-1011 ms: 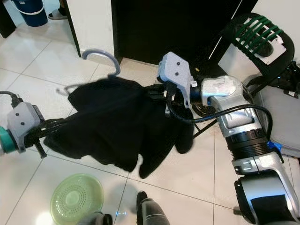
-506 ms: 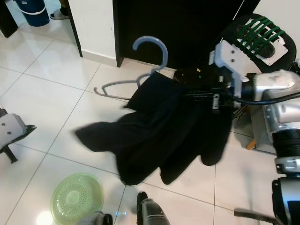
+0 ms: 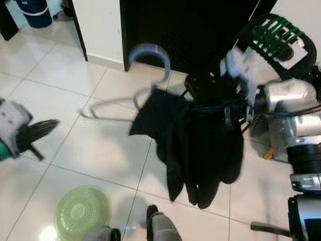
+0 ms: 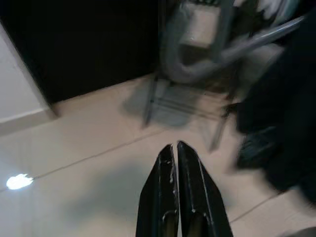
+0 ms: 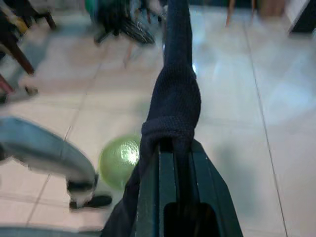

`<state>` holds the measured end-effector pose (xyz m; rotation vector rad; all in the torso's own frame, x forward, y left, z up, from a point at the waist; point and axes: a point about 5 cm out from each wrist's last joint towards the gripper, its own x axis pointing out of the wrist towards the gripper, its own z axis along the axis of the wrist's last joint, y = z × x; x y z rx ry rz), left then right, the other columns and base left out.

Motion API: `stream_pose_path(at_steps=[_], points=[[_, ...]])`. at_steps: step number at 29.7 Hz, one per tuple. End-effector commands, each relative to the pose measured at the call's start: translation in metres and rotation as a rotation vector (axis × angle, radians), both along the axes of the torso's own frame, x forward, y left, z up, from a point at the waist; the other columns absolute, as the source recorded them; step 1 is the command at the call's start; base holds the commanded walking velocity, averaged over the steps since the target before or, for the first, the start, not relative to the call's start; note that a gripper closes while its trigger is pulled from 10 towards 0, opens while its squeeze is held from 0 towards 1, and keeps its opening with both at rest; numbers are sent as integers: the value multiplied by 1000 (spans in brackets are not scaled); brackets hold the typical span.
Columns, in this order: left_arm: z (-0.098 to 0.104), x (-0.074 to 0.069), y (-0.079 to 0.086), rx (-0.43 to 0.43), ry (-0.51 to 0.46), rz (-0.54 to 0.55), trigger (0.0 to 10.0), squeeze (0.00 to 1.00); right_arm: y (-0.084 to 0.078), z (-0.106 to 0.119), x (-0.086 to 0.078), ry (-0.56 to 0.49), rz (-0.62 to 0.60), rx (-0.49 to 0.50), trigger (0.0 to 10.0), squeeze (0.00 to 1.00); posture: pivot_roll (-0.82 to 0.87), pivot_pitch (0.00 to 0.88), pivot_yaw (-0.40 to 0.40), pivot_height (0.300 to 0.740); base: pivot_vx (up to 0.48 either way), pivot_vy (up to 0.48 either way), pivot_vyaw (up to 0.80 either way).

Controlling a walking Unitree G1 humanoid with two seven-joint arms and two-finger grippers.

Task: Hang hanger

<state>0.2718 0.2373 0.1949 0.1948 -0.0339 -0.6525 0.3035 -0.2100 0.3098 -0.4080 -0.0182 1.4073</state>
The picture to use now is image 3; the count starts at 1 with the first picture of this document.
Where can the blue bucket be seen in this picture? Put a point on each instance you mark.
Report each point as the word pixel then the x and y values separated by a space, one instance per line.
pixel 35 15

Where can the robot leg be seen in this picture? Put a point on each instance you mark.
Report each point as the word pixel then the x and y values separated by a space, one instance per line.
pixel 165 228
pixel 100 235

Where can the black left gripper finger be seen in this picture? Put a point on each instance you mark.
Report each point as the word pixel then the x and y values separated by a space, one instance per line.
pixel 37 128
pixel 39 142

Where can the robot left leg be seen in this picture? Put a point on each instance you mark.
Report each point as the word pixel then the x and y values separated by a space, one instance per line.
pixel 100 235

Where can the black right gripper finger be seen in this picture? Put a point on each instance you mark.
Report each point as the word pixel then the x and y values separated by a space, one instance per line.
pixel 205 106

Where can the black door frame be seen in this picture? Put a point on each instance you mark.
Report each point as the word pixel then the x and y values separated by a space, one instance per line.
pixel 79 30

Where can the green hanger bundle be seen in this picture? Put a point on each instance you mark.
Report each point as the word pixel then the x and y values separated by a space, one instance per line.
pixel 276 35

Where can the navy knit garment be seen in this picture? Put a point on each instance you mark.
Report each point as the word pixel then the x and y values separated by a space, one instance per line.
pixel 190 150

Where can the robot right leg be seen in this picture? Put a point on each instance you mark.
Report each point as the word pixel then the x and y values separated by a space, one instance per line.
pixel 165 228

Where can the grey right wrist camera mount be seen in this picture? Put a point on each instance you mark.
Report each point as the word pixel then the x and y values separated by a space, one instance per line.
pixel 241 70

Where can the grey clothes hanger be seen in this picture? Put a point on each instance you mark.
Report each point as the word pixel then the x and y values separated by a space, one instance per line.
pixel 150 48

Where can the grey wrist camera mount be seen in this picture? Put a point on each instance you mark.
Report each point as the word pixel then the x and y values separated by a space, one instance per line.
pixel 241 70
pixel 12 120

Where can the black door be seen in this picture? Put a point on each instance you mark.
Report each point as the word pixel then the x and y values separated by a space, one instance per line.
pixel 180 25

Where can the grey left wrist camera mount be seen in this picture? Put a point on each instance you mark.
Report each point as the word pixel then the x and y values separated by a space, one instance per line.
pixel 12 120

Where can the person in black shorts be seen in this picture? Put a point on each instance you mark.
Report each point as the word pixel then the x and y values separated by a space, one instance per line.
pixel 64 16

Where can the green plastic colander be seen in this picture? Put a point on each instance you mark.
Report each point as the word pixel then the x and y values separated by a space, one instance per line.
pixel 83 213

